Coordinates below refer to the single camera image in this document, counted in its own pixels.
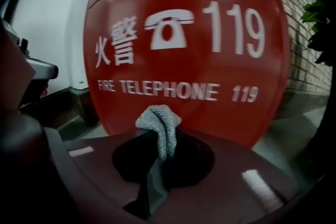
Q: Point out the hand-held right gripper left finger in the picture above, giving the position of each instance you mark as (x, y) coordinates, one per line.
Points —
(89, 165)

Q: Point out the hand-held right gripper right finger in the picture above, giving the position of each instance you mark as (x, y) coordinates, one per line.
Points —
(236, 191)

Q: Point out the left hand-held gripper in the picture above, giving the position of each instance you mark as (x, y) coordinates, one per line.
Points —
(18, 70)

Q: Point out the grey wiping cloth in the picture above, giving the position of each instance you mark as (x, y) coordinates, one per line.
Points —
(162, 126)

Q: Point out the red fire extinguisher box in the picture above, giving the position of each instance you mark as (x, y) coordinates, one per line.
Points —
(183, 73)

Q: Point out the green leafy plant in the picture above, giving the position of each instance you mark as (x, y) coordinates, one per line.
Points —
(319, 29)

